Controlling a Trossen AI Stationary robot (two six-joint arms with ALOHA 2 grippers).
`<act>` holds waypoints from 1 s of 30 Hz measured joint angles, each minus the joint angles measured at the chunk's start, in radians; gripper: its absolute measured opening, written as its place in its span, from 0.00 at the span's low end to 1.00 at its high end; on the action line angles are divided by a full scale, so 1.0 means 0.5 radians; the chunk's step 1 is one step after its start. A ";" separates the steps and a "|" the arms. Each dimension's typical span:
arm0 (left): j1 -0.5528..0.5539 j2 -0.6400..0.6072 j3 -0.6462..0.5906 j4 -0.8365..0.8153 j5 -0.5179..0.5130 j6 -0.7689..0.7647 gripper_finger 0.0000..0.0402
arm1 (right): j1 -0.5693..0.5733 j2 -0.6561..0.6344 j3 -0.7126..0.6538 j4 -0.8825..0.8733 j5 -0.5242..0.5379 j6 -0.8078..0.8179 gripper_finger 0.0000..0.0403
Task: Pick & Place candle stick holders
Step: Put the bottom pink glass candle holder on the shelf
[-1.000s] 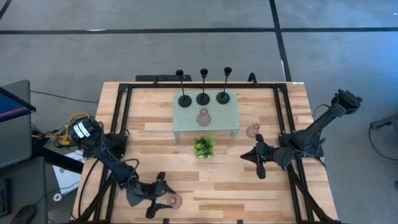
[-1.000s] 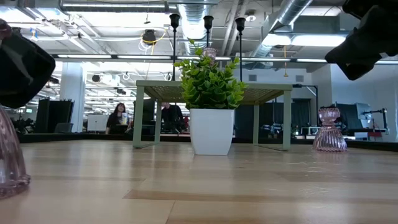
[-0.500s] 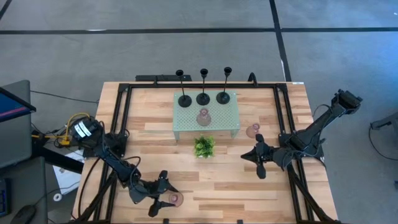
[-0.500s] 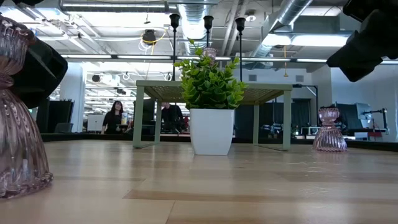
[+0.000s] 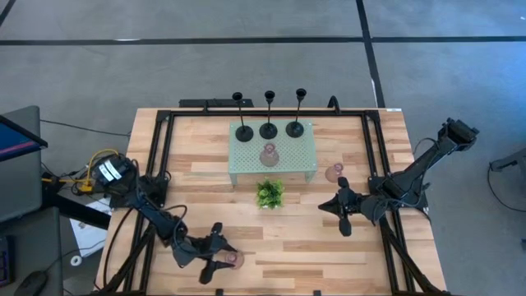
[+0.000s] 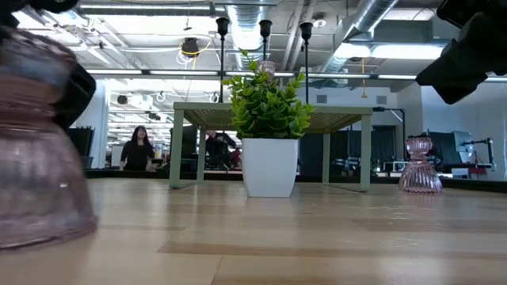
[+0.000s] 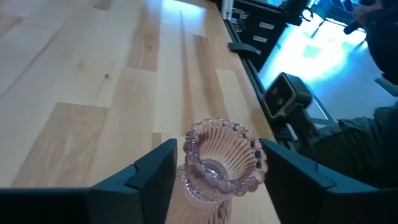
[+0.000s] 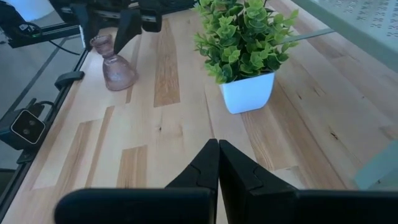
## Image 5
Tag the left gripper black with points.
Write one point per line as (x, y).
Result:
(203, 248)

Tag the black stand beam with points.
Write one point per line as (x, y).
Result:
(76, 209)

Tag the green perforated metal shelf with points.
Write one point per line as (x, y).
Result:
(296, 152)

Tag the white paper sheet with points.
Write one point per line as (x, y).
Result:
(88, 238)

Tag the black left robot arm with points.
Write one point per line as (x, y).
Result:
(156, 218)

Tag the white tape roll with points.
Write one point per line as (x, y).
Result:
(72, 260)

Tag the black computer mouse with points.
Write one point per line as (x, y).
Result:
(30, 284)

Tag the black flat box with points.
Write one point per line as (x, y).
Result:
(213, 103)

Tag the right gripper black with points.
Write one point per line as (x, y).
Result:
(351, 205)

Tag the small green artificial plant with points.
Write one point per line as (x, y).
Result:
(270, 195)

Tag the pink glass candle holder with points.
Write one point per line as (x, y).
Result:
(237, 259)
(269, 156)
(333, 174)

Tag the dark grey side desk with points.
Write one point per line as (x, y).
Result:
(37, 246)

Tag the computer monitor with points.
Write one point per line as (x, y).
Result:
(18, 140)

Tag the black tall candlestick holder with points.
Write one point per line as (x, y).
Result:
(268, 131)
(294, 129)
(244, 134)

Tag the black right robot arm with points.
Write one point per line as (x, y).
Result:
(419, 168)

